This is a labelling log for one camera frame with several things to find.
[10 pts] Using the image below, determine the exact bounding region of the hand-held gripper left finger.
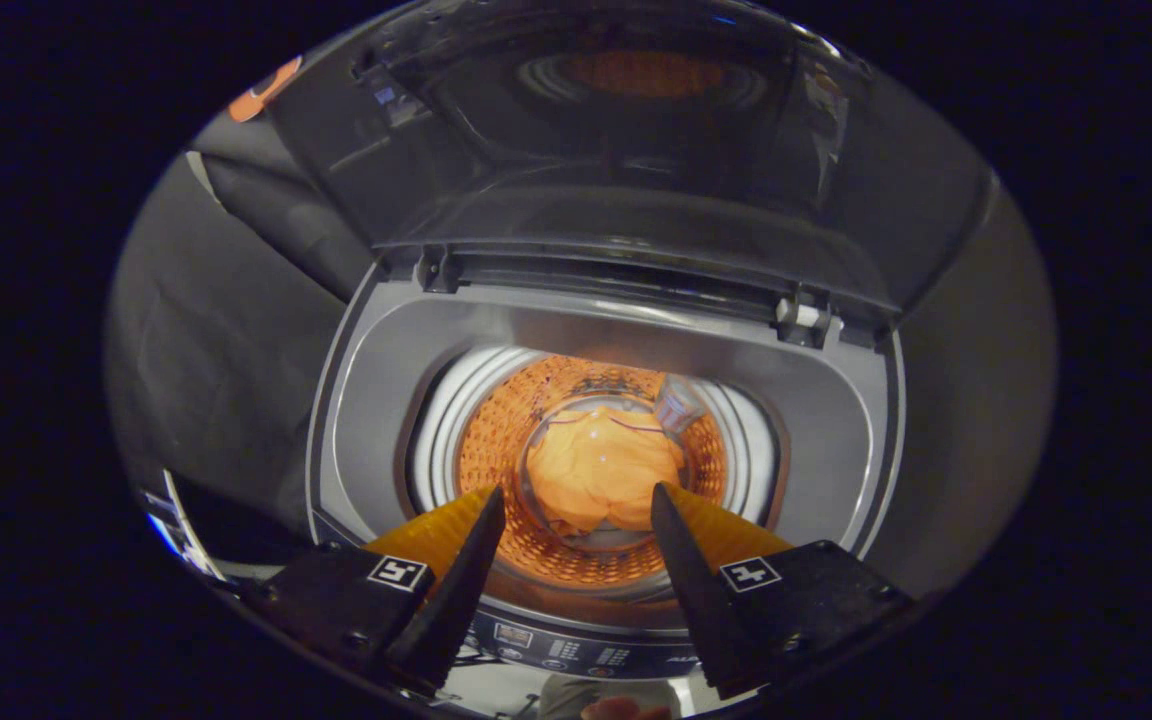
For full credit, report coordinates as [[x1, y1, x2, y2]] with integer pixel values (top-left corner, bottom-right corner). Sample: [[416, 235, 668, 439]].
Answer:
[[239, 485, 508, 699]]

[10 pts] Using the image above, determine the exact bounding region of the orange polo shirt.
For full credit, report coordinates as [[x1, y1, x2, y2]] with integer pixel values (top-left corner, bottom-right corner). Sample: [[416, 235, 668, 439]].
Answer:
[[524, 405, 687, 536]]

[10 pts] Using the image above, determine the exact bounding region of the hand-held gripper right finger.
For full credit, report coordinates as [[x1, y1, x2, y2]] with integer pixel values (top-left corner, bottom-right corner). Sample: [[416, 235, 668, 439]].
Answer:
[[650, 481, 914, 700]]

